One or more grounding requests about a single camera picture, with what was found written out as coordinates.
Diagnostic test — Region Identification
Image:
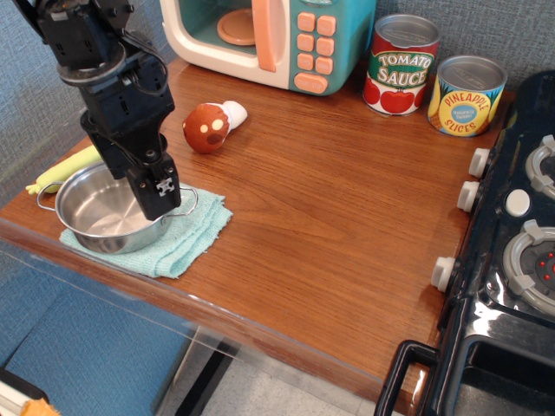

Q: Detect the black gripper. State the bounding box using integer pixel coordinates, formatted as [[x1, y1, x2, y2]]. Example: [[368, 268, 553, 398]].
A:
[[77, 54, 181, 220]]

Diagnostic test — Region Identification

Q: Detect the spoon with yellow-green handle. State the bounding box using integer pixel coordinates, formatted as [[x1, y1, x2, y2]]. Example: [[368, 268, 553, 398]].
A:
[[25, 146, 101, 195]]

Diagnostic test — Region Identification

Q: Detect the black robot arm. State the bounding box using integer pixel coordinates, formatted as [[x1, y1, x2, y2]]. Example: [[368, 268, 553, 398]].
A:
[[15, 1, 181, 220]]

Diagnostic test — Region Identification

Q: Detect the light teal folded napkin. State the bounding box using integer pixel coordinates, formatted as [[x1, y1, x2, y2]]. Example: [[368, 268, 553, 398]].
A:
[[60, 189, 232, 278]]

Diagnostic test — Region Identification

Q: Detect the white stove knob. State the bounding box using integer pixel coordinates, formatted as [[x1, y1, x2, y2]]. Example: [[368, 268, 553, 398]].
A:
[[431, 257, 455, 293], [457, 181, 480, 213], [468, 147, 490, 179]]

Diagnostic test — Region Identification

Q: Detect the black toy stove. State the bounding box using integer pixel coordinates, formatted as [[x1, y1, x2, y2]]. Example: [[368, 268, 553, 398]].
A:
[[375, 70, 554, 415]]

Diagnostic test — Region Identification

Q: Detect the stainless steel pot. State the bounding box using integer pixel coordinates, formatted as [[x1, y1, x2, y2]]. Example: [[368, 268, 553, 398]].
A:
[[36, 161, 199, 254]]

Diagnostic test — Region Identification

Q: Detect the brown plush mushroom toy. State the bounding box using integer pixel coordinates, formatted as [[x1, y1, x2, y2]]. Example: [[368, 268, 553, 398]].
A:
[[182, 101, 248, 154]]

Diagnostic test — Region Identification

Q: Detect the orange microwave turntable plate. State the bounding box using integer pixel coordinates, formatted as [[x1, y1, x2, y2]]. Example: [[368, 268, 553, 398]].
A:
[[217, 9, 255, 47]]

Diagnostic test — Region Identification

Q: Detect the teal toy microwave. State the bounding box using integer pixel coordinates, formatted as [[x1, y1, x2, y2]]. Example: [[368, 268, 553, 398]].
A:
[[160, 0, 376, 96]]

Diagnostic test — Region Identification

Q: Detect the tomato sauce can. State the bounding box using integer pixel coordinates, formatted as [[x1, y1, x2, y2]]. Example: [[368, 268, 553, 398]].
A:
[[362, 14, 441, 115]]

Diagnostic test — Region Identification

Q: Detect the pineapple slices can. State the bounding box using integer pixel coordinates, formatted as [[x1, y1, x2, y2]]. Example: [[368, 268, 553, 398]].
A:
[[428, 55, 507, 138]]

